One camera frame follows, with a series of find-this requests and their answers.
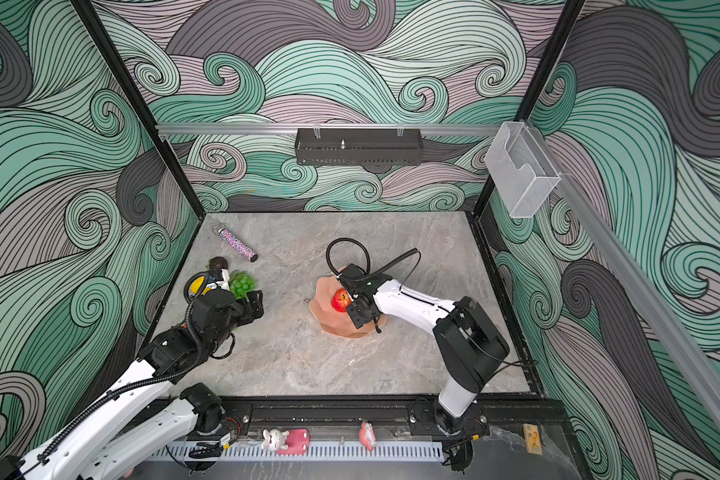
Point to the aluminium rail wall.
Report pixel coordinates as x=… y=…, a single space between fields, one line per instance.
x=250 y=128
x=693 y=363

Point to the clear plastic wall holder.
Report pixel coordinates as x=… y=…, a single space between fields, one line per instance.
x=520 y=163

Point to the aluminium rail back wall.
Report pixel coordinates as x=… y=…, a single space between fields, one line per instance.
x=250 y=128

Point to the white slotted cable duct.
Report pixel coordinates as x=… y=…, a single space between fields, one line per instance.
x=340 y=451

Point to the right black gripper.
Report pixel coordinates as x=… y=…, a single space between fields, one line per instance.
x=356 y=321

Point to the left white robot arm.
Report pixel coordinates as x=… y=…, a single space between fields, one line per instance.
x=97 y=444

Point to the black wall tray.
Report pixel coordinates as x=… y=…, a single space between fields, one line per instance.
x=367 y=148

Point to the red fake apple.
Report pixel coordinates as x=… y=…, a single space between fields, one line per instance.
x=341 y=300

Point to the small pink figurine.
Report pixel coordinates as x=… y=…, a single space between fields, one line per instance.
x=367 y=436

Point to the dark brown fake fruit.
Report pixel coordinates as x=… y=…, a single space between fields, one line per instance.
x=218 y=263

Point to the aluminium rail right wall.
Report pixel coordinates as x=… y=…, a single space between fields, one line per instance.
x=693 y=363

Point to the yellow fake lemon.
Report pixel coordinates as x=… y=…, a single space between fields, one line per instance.
x=196 y=286

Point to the white bunny pink toy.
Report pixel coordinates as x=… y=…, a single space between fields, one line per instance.
x=286 y=442

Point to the purple sprinkle tube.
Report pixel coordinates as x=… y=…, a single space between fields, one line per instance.
x=234 y=242

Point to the green fake grape bunch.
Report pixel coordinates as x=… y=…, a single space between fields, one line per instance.
x=241 y=283

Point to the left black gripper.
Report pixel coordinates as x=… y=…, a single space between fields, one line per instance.
x=255 y=304

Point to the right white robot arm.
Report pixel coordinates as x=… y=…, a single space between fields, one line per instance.
x=471 y=346

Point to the pink wavy fruit bowl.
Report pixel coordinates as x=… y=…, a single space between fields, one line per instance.
x=330 y=307

